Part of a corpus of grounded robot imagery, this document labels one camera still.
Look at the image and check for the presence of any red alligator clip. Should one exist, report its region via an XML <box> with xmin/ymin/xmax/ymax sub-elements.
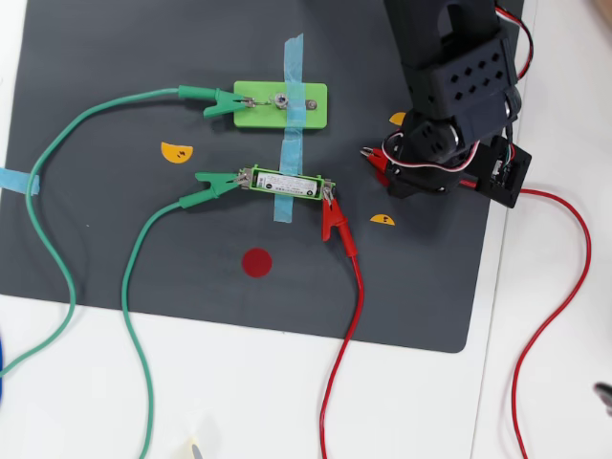
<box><xmin>320</xmin><ymin>186</ymin><xmax>358</xmax><ymax>258</ymax></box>
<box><xmin>361</xmin><ymin>146</ymin><xmax>399</xmax><ymax>187</ymax></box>

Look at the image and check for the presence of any green bulb holder board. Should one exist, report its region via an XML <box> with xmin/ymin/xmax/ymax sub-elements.
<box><xmin>232</xmin><ymin>80</ymin><xmax>329</xmax><ymax>131</ymax></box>

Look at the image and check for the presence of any red lead wire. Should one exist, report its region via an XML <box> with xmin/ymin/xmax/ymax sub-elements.
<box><xmin>318</xmin><ymin>174</ymin><xmax>594</xmax><ymax>459</ymax></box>

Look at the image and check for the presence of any green alligator clip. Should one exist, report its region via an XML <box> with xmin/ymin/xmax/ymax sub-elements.
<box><xmin>194</xmin><ymin>170</ymin><xmax>252</xmax><ymax>210</ymax></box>
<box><xmin>178</xmin><ymin>84</ymin><xmax>254</xmax><ymax>120</ymax></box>

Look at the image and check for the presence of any thick black blurred cable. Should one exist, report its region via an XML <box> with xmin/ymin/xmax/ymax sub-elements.
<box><xmin>592</xmin><ymin>382</ymin><xmax>612</xmax><ymax>417</ymax></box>

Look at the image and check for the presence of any red round sticker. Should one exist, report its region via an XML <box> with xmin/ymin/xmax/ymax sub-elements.
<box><xmin>241</xmin><ymin>247</ymin><xmax>273</xmax><ymax>278</ymax></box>

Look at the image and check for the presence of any green battery holder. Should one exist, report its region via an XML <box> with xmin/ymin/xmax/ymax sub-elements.
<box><xmin>238</xmin><ymin>164</ymin><xmax>337</xmax><ymax>202</ymax></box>

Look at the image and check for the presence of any white AA battery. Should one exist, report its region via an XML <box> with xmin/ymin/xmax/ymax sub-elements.
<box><xmin>256</xmin><ymin>171</ymin><xmax>319</xmax><ymax>198</ymax></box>

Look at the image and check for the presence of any green lead wire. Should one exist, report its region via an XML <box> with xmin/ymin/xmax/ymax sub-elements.
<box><xmin>0</xmin><ymin>87</ymin><xmax>186</xmax><ymax>459</ymax></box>

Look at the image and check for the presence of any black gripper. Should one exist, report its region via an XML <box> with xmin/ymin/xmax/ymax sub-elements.
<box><xmin>385</xmin><ymin>159</ymin><xmax>473</xmax><ymax>199</ymax></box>

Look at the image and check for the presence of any red white black servo cable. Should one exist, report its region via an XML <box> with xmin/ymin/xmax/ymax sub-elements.
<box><xmin>494</xmin><ymin>4</ymin><xmax>535</xmax><ymax>80</ymax></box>
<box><xmin>382</xmin><ymin>131</ymin><xmax>482</xmax><ymax>172</ymax></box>

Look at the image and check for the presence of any short blue tape piece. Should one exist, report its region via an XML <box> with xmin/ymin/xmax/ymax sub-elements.
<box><xmin>0</xmin><ymin>166</ymin><xmax>42</xmax><ymax>197</ymax></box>

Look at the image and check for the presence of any dark grey work mat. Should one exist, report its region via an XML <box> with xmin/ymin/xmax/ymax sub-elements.
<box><xmin>0</xmin><ymin>0</ymin><xmax>527</xmax><ymax>355</ymax></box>

